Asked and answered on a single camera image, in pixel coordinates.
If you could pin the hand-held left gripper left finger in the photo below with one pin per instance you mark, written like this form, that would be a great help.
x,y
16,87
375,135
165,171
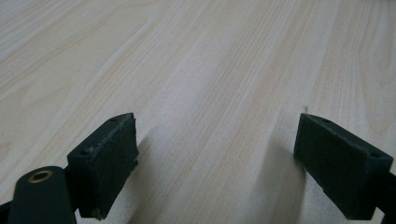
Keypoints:
x,y
102,165

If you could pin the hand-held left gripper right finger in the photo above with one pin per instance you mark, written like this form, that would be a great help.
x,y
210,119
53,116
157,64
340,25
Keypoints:
x,y
339,168

